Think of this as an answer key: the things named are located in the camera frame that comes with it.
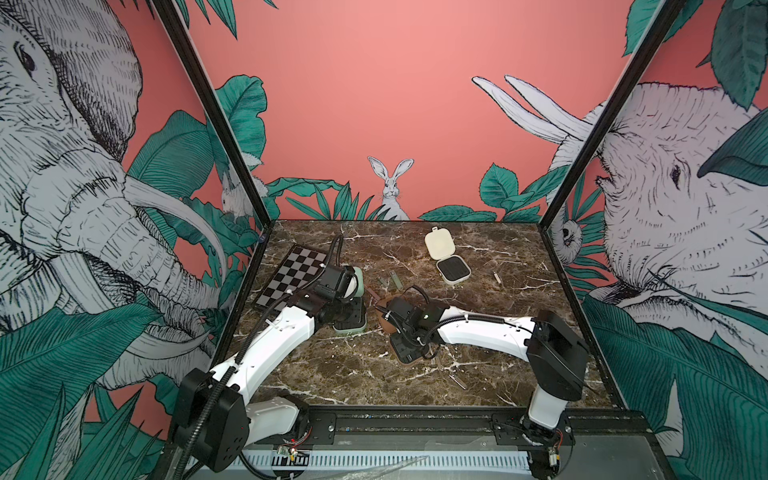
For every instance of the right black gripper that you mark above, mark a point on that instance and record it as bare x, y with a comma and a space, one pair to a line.
400, 352

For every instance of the brown clipper case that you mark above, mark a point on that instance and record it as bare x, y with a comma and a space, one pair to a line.
404, 355

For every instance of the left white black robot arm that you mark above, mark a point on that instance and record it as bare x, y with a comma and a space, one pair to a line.
215, 417

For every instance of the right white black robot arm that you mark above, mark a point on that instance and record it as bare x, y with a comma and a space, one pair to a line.
557, 356

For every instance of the mint green clipper case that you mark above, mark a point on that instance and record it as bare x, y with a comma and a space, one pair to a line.
351, 317

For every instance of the green large nail clipper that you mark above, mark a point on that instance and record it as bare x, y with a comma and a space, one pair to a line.
398, 283

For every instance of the brown nail clipper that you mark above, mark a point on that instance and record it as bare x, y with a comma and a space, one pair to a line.
456, 380

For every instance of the cream clipper case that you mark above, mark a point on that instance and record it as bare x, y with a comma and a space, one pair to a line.
441, 248

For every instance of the black white checkerboard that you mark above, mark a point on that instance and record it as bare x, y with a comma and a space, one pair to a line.
298, 266

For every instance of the white perforated strip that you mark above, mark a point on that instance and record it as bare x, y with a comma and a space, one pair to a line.
350, 460

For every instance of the black aluminium front rail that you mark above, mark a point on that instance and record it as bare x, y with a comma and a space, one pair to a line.
327, 424

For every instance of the right black frame post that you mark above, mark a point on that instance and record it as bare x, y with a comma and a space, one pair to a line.
652, 38

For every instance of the black frame post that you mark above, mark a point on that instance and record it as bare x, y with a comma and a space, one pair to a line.
176, 30
652, 38

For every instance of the left black frame post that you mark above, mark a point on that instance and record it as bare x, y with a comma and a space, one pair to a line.
176, 30

